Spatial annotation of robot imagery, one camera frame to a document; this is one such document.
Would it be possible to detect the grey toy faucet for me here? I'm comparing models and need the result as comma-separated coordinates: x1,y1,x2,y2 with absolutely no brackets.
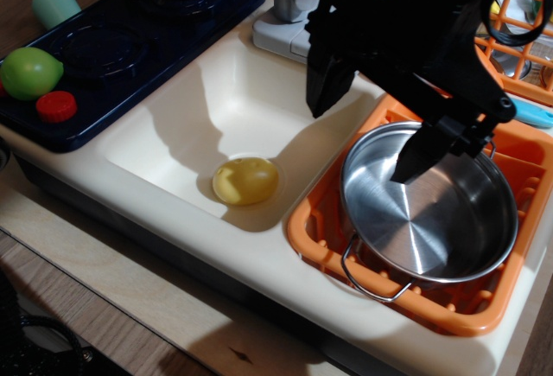
253,0,319,63

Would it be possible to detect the orange plastic drying rack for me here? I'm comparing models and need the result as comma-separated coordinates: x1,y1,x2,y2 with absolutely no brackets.
288,121,552,336

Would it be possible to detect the cream toy sink unit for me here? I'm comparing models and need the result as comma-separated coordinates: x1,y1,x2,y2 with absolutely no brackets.
1,21,552,375

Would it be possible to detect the stainless steel pan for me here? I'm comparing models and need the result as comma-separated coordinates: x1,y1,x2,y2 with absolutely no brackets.
340,121,518,303

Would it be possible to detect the orange wire basket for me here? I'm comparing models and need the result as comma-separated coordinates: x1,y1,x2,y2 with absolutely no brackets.
475,0,552,107

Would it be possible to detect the red bottle cap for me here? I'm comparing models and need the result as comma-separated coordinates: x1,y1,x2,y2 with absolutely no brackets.
35,91,78,124

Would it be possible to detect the mint green cup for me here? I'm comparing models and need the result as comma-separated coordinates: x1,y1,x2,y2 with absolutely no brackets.
31,0,81,30

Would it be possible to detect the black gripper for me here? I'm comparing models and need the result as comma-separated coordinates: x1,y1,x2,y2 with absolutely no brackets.
303,0,518,185

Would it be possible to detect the dark blue toy stove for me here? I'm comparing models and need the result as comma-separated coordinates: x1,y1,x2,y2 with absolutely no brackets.
1,0,265,152

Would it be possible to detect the orange toy carrot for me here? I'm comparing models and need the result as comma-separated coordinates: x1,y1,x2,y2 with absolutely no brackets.
475,45,505,89

